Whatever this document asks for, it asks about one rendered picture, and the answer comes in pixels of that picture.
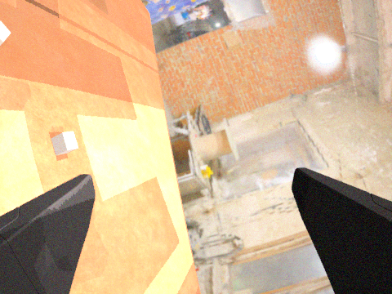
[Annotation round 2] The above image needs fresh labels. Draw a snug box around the small grey cube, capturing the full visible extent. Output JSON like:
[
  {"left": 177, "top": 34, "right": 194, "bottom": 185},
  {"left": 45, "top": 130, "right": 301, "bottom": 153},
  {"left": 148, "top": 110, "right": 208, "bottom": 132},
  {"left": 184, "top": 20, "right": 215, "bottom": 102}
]
[
  {"left": 0, "top": 21, "right": 11, "bottom": 45},
  {"left": 51, "top": 131, "right": 78, "bottom": 156}
]

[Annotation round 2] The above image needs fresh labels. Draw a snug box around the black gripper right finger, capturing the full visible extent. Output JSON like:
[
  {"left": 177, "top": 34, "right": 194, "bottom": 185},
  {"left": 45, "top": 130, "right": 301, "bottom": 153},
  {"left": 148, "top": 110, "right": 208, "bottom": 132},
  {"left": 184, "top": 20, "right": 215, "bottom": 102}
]
[{"left": 292, "top": 167, "right": 392, "bottom": 294}]

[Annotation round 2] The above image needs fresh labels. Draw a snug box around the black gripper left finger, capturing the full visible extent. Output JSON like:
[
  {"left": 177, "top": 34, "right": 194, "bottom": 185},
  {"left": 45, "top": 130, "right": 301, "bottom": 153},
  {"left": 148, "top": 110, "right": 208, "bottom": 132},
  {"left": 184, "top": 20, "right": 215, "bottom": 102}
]
[{"left": 0, "top": 174, "right": 96, "bottom": 294}]

